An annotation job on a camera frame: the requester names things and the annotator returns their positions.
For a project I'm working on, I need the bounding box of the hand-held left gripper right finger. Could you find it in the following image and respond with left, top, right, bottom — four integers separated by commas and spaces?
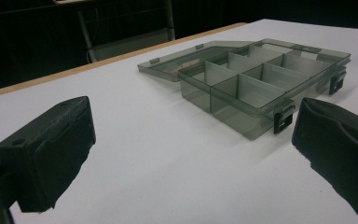
291, 97, 358, 217

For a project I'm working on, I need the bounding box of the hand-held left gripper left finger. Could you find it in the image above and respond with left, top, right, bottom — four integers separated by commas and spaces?
0, 95, 97, 214

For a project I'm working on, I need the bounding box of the grey transparent compartment box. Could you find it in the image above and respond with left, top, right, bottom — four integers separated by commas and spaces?
137, 37, 352, 142

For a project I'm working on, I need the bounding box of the grey metal folding chair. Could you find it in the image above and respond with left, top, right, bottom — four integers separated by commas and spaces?
76, 0, 176, 63

